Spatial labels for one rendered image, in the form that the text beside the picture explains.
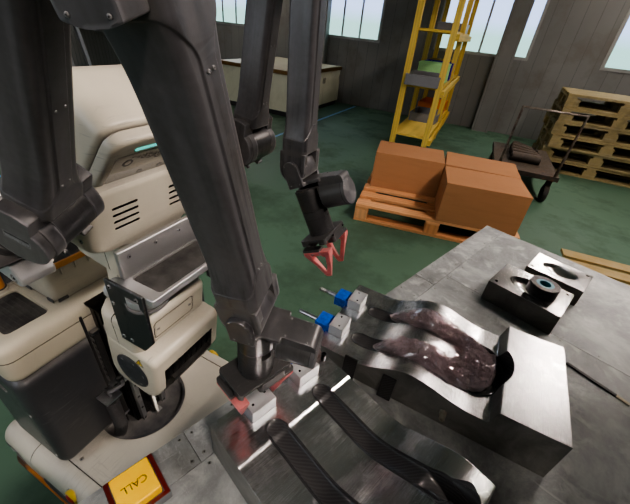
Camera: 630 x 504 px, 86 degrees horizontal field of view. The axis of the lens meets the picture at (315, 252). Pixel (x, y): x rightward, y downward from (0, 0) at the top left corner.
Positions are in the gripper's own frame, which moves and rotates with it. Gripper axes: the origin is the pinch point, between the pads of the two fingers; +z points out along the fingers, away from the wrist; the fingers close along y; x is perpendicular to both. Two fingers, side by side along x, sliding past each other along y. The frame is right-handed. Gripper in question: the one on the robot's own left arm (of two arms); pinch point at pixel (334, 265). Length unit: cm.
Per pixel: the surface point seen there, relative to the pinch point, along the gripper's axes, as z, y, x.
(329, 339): 14.8, -9.4, 2.1
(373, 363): 19.0, -11.4, -8.7
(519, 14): -69, 698, -48
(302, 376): 9.6, -25.6, -1.7
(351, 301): 12.8, 3.2, 0.8
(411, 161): 35, 260, 51
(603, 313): 51, 50, -56
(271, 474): 13.8, -41.5, -3.4
